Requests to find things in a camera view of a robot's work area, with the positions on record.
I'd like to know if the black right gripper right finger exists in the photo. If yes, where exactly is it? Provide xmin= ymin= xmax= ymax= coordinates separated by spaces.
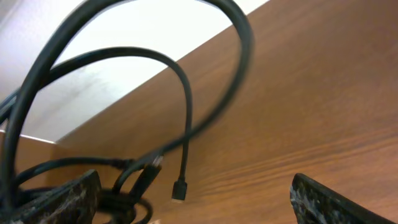
xmin=290 ymin=173 xmax=394 ymax=224

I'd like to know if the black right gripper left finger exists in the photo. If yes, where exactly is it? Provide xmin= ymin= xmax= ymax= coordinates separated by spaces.
xmin=1 ymin=169 xmax=101 ymax=224

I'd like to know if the thick black USB cable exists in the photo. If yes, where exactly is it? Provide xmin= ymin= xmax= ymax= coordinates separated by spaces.
xmin=0 ymin=0 xmax=255 ymax=224

